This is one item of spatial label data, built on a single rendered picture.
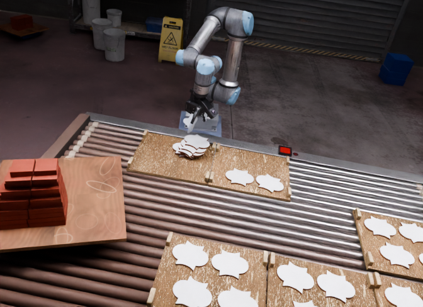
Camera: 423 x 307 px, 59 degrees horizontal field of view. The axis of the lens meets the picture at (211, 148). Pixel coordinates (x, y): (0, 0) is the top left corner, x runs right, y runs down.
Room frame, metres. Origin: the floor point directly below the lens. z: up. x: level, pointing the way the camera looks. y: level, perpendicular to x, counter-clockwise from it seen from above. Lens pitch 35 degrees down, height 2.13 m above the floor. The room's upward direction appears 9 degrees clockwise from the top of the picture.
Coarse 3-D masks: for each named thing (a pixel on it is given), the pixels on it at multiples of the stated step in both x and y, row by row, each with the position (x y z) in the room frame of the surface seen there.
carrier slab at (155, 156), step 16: (144, 144) 1.65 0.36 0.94; (160, 144) 1.67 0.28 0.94; (144, 160) 1.51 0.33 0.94; (160, 160) 1.53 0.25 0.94; (176, 160) 1.55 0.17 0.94; (192, 160) 1.57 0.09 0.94; (208, 160) 1.59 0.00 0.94; (160, 176) 1.41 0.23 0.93; (176, 176) 1.42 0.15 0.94; (192, 176) 1.44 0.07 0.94
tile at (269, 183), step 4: (260, 176) 1.52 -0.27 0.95; (264, 176) 1.52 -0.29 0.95; (268, 176) 1.53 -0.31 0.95; (256, 180) 1.48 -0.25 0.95; (260, 180) 1.49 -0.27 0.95; (264, 180) 1.49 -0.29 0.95; (268, 180) 1.50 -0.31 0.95; (272, 180) 1.50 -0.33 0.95; (276, 180) 1.51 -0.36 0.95; (260, 184) 1.45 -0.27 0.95; (264, 184) 1.46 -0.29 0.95; (268, 184) 1.46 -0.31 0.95; (272, 184) 1.47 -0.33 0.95; (276, 184) 1.47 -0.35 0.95; (280, 184) 1.48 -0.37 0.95; (264, 188) 1.43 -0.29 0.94; (268, 188) 1.43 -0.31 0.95; (272, 188) 1.44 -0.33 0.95; (276, 188) 1.44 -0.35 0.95; (280, 188) 1.45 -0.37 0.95; (272, 192) 1.41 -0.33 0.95
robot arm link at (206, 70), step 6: (204, 60) 1.60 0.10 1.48; (210, 60) 1.62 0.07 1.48; (198, 66) 1.58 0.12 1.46; (204, 66) 1.56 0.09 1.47; (210, 66) 1.57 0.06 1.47; (198, 72) 1.57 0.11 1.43; (204, 72) 1.56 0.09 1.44; (210, 72) 1.57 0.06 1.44; (198, 78) 1.57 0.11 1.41; (204, 78) 1.56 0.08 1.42; (210, 78) 1.58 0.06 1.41; (198, 84) 1.56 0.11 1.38; (204, 84) 1.56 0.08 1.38
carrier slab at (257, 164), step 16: (224, 160) 1.62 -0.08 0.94; (240, 160) 1.64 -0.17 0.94; (256, 160) 1.66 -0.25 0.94; (272, 160) 1.69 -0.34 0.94; (224, 176) 1.48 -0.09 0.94; (256, 176) 1.53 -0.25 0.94; (272, 176) 1.55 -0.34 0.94; (288, 176) 1.57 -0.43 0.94; (240, 192) 1.40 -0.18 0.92; (256, 192) 1.40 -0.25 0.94
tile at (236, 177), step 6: (234, 168) 1.55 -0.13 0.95; (228, 174) 1.49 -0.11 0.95; (234, 174) 1.50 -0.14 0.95; (240, 174) 1.51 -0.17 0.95; (246, 174) 1.51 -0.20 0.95; (228, 180) 1.46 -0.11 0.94; (234, 180) 1.45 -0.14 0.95; (240, 180) 1.46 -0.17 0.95; (246, 180) 1.47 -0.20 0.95; (252, 180) 1.48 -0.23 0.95
